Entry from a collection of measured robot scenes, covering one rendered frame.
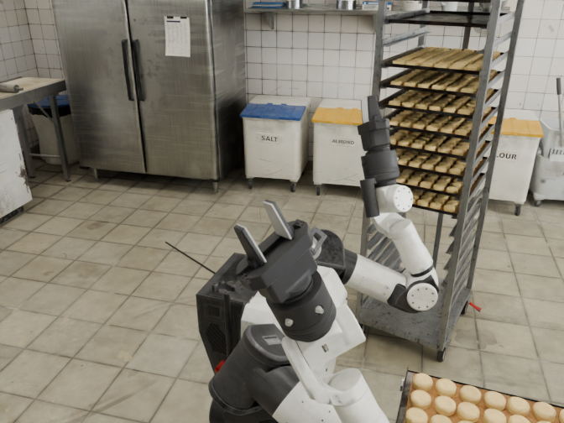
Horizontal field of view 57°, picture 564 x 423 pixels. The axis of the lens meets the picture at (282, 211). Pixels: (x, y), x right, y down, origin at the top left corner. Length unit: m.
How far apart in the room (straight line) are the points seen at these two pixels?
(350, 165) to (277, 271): 3.90
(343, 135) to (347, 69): 0.79
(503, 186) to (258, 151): 2.10
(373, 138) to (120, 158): 3.91
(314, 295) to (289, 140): 3.91
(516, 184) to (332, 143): 1.54
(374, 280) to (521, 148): 3.28
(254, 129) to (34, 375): 2.69
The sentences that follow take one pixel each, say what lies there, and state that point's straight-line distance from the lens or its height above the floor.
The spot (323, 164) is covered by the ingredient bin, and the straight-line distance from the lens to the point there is 4.61.
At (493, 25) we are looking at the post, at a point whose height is 1.68.
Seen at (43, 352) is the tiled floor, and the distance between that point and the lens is 3.18.
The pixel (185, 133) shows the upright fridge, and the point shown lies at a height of 0.58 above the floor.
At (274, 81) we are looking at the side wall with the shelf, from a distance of 5.20.
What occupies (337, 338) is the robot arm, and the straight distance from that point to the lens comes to 0.81.
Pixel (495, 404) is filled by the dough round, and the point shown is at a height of 0.92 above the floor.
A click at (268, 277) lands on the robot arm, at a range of 0.69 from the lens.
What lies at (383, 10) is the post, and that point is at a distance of 2.36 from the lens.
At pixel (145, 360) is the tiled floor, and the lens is 2.94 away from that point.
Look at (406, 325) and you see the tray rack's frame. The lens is 2.92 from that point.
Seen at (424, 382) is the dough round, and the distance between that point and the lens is 1.44.
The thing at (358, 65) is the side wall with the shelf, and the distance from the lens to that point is 5.02.
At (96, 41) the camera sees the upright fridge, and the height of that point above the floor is 1.32.
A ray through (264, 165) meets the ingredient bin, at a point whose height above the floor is 0.25.
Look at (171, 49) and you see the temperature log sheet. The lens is 4.49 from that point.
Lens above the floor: 1.88
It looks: 25 degrees down
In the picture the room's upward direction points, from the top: straight up
